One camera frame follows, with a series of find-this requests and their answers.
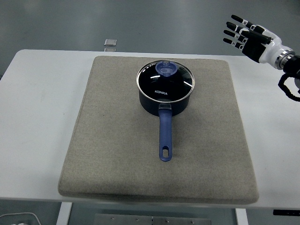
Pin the grey metal plate with screws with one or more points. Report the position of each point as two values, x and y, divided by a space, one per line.
152 220

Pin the small silver floor plate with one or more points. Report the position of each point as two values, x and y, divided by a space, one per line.
110 42

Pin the black bar under table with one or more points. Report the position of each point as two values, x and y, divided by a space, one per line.
286 212

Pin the white table leg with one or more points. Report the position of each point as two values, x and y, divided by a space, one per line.
242 216
63 213

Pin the glass pot lid blue knob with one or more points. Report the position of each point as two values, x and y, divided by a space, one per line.
165 80

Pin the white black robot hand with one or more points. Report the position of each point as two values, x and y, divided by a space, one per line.
269 50

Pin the beige fabric mat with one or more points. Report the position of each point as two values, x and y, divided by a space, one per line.
159 136

